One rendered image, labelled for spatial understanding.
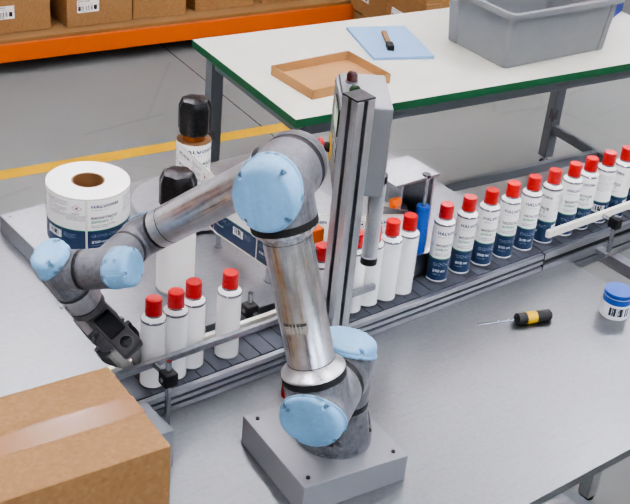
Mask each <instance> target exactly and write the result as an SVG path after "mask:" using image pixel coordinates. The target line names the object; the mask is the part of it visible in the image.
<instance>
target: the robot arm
mask: <svg viewBox="0 0 630 504"><path fill-rule="evenodd" d="M327 171H328V158H327V153H326V151H325V149H324V147H323V145H322V144H321V142H320V141H319V140H318V139H317V138H316V137H314V136H313V135H311V134H310V133H308V132H305V131H302V130H287V131H283V132H281V133H279V134H277V135H275V136H274V137H273V138H272V139H270V140H269V141H268V142H266V143H264V144H263V145H261V146H259V147H257V148H255V149H254V150H252V152H251V154H250V158H249V159H247V160H245V161H243V162H241V163H239V164H237V165H235V166H234V167H232V168H230V169H228V170H226V171H224V172H222V173H220V174H218V175H217V176H215V177H213V178H211V179H209V180H207V181H205V182H203V183H201V184H199V185H198V186H196V187H194V188H192V189H190V190H188V191H186V192H184V193H182V194H180V195H179V196H177V197H175V198H173V199H171V200H169V201H167V202H165V203H163V204H162V205H160V206H158V207H156V208H154V209H152V210H150V211H143V212H140V213H138V214H137V215H135V216H133V217H132V218H130V219H129V220H128V221H127V223H126V224H125V225H124V226H123V227H122V228H121V229H120V230H118V231H117V232H116V233H115V234H114V235H113V236H112V237H111V238H110V239H109V240H107V241H106V242H105V243H104V244H103V245H102V246H101V247H99V248H89V249H70V246H69V245H68V244H66V243H65V242H64V241H63V240H61V239H59V238H51V239H48V240H45V241H43V242H42V243H40V244H39V245H38V246H37V247H36V248H35V249H34V251H33V253H32V254H31V259H30V262H31V266H32V268H33V269H34V271H35V272H36V273H37V275H38V278H39V279H40V280H41V281H43V283H44V284H45V285H46V286H47V288H48V289H49V290H50V291H51V293H52V294H53V295H54V296H55V298H56V299H57V300H58V301H59V302H60V303H61V304H60V305H59V308H60V309H63V308H64V309H65V310H66V311H67V312H68V313H69V314H70V315H71V316H72V317H73V318H74V320H73V321H74V322H75V323H76V325H77V326H78V327H79V328H80V330H81V331H82V332H83V333H84V335H85V336H86V337H87V338H88V339H89V340H90V341H91V342H92V343H93V344H94V345H95V346H96V348H95V349H94V351H95V352H96V354H97V356H98V357H99V358H100V359H101V360H102V361H103V362H104V363H106V364H108V365H111V366H114V367H118V368H121V369H125V368H128V367H131V366H134V365H137V364H140V357H141V348H140V347H142V346H143V342H142V340H141V339H140V335H139V332H138V330H137V329H136V328H135V327H134V326H133V325H132V323H131V321H129V320H127V321H126V322H125V321H124V320H125V318H123V317H122V316H119V315H118V314H117V312H116V311H115V310H114V309H113V308H112V307H111V306H110V305H109V304H108V303H107V302H106V301H105V298H104V295H103V294H102V293H101V289H113V290H120V289H123V288H130V287H134V286H136V285H137V284H138V283H139V282H140V281H141V276H142V275H143V271H144V264H143V262H144V261H145V260H146V259H147V258H148V257H150V256H151V255H152V254H154V253H156V252H158V251H160V250H162V249H164V248H166V247H168V246H170V245H172V244H174V243H176V242H178V241H180V240H182V239H184V238H186V237H188V236H190V235H192V234H194V233H196V232H198V231H200V230H202V229H204V228H206V227H208V226H210V225H212V224H214V223H216V222H218V221H220V220H222V219H224V218H226V217H228V216H230V215H232V214H234V213H236V212H237V214H238V216H239V217H240V219H241V220H242V221H243V220H244V221H245V222H246V223H247V226H249V227H250V231H251V234H252V236H253V237H255V238H256V239H258V240H260V241H261V242H262V244H263V248H264V253H265V258H266V263H267V268H268V273H269V278H270V283H271V287H272V292H273V297H274V302H275V307H276V312H277V317H278V321H279V326H280V331H281V336H282V341H283V346H284V351H285V356H286V360H287V362H286V364H285V365H284V366H283V368H282V369H281V379H282V384H283V388H284V393H285V400H284V401H283V402H282V403H281V405H280V410H279V420H280V423H281V425H282V427H283V429H284V430H285V431H286V433H287V434H288V435H289V436H291V437H292V438H295V439H296V440H297V442H298V443H299V444H300V445H301V446H302V447H303V448H304V449H305V450H307V451H308V452H310V453H312V454H314V455H317V456H320V457H323V458H328V459H338V460H339V459H349V458H353V457H356V456H359V455H361V454H362V453H364V452H365V451H366V450H367V449H368V448H369V446H370V444H371V439H372V424H371V420H370V415H369V410H368V402H369V396H370V390H371V384H372V378H373V372H374V366H375V361H376V359H377V344H376V342H375V340H374V339H373V338H372V337H371V336H370V335H369V334H367V333H365V332H363V331H361V330H359V329H355V328H352V327H346V326H331V327H330V324H329V319H328V314H327V308H326V303H325V297H324V292H323V287H322V281H321V276H320V271H319V265H318V260H317V255H316V249H315V244H314V239H313V233H312V232H313V230H314V229H315V228H316V226H317V225H318V224H319V216H318V210H317V205H316V199H315V192H316V191H317V190H318V188H319V187H320V186H321V184H322V183H323V181H324V179H325V177H326V174H327ZM130 357H131V358H132V360H131V361H132V362H133V363H132V362H131V361H129V360H128V358H130Z"/></svg>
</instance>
